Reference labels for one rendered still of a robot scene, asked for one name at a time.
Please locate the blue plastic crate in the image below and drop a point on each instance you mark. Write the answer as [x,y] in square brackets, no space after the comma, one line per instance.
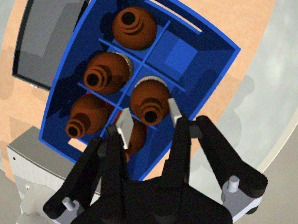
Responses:
[193,61]

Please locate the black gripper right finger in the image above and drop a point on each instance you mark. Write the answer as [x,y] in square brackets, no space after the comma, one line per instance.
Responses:
[242,185]

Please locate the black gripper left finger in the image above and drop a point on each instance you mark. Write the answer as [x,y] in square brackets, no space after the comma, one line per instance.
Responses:
[77,191]

